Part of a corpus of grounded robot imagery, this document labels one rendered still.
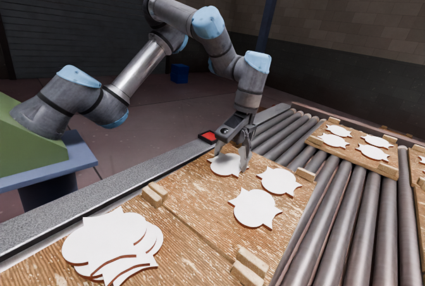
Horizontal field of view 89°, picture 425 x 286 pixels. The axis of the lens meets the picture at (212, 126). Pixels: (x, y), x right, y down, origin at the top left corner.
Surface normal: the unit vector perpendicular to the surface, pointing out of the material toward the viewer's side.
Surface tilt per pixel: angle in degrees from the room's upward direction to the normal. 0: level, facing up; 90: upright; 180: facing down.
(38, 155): 90
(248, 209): 0
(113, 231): 0
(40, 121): 64
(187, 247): 0
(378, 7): 90
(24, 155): 90
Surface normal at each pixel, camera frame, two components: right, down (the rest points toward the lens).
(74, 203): 0.14, -0.90
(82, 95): 0.73, 0.40
